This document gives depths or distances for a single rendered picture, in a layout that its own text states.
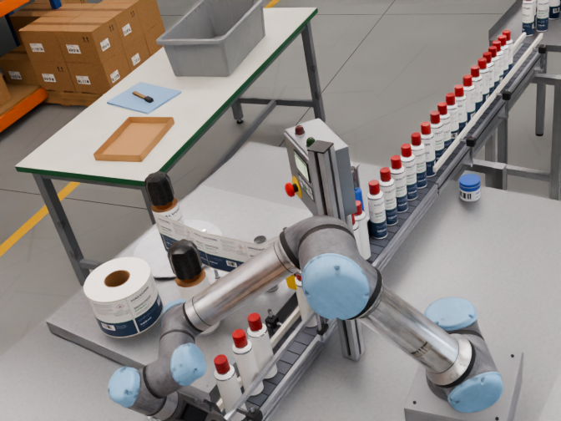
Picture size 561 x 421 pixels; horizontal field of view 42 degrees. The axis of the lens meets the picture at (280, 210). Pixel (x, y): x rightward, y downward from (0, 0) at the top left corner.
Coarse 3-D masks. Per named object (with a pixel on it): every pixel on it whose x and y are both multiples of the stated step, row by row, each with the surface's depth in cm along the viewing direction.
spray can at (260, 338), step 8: (248, 320) 181; (256, 320) 180; (248, 328) 184; (256, 328) 181; (264, 328) 183; (248, 336) 184; (256, 336) 182; (264, 336) 182; (256, 344) 183; (264, 344) 184; (256, 352) 185; (264, 352) 185; (272, 352) 188; (256, 360) 187; (264, 360) 186; (272, 368) 189; (272, 376) 190
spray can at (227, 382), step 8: (216, 360) 171; (224, 360) 171; (216, 368) 172; (224, 368) 171; (232, 368) 174; (216, 376) 173; (224, 376) 172; (232, 376) 172; (224, 384) 173; (232, 384) 173; (224, 392) 174; (232, 392) 175; (240, 392) 178; (224, 400) 177; (232, 400) 176; (240, 416) 180
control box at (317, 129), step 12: (312, 120) 177; (288, 132) 175; (312, 132) 172; (324, 132) 172; (288, 144) 175; (300, 144) 169; (336, 144) 166; (288, 156) 179; (336, 156) 165; (348, 156) 166; (348, 168) 168; (348, 180) 170; (300, 192) 180; (348, 192) 171; (312, 204) 173; (348, 204) 173
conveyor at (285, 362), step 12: (420, 192) 248; (408, 204) 243; (408, 216) 238; (396, 228) 234; (372, 240) 231; (384, 240) 230; (372, 252) 226; (288, 336) 202; (300, 336) 202; (312, 336) 201; (276, 348) 199; (288, 348) 199; (300, 348) 198; (288, 360) 195; (264, 384) 190; (276, 384) 189; (264, 396) 186
